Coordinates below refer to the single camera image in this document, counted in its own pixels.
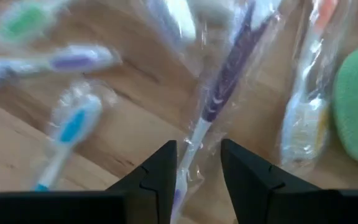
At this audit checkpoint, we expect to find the wrapped orange yellow toothbrush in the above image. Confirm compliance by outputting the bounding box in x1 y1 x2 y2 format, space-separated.
278 0 356 170

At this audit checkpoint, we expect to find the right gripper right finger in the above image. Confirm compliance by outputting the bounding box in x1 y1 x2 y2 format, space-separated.
220 138 358 224

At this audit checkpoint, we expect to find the purple toothbrush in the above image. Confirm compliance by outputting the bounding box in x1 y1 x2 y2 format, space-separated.
0 44 122 90
170 0 281 224

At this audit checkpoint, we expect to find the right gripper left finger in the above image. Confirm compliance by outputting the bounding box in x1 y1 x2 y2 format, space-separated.
0 139 178 224

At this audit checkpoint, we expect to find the wrapped blue toothbrush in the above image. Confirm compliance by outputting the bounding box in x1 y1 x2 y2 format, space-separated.
33 91 104 193

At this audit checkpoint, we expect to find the wrapped green toothbrush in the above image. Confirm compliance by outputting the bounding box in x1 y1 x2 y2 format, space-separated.
0 2 57 43

